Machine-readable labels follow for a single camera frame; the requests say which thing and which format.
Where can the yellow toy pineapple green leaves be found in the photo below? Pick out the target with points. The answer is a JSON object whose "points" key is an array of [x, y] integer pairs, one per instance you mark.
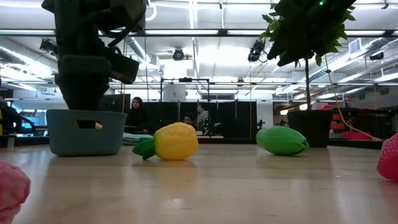
{"points": [[177, 143]]}

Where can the blue-grey plastic bin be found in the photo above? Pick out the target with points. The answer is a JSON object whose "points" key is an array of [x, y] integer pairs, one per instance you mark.
{"points": [[62, 140]]}

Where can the green toy pea pod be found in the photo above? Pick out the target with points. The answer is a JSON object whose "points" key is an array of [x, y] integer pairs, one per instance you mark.
{"points": [[280, 140]]}

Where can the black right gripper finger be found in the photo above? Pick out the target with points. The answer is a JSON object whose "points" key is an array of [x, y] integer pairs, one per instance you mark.
{"points": [[293, 57], [281, 46]]}

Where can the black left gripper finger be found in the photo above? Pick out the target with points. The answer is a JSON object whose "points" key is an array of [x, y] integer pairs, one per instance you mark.
{"points": [[94, 91], [74, 91]]}

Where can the black room divider panels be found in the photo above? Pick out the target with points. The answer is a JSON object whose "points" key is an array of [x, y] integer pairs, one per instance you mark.
{"points": [[224, 119]]}

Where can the person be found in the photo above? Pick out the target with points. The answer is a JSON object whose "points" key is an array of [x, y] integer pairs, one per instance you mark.
{"points": [[202, 113], [189, 119], [137, 115]]}

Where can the black ceiling camera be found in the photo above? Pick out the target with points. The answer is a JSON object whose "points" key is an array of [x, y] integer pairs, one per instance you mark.
{"points": [[48, 46], [255, 51]]}

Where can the light blue folded cloth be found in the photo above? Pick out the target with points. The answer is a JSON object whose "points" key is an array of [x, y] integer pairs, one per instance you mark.
{"points": [[133, 138]]}

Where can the pink toy raspberry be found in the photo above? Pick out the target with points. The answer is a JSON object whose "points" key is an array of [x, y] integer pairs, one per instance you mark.
{"points": [[12, 189]]}

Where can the red plastic tray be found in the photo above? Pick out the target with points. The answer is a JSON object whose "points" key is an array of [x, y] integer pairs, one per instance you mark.
{"points": [[357, 135]]}

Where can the green potted plant black pot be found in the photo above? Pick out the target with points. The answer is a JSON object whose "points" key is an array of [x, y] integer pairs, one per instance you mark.
{"points": [[311, 127]]}

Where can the black ceiling spotlight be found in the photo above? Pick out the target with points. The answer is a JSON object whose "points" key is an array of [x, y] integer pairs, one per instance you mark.
{"points": [[178, 54]]}

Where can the red toy strawberry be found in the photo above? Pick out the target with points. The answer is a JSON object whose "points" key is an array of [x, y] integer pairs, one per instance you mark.
{"points": [[390, 161]]}

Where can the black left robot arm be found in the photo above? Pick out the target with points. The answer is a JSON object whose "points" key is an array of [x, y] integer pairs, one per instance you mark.
{"points": [[77, 18]]}

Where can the small yellow toy fruit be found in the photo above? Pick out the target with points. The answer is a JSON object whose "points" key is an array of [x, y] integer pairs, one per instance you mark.
{"points": [[98, 126]]}

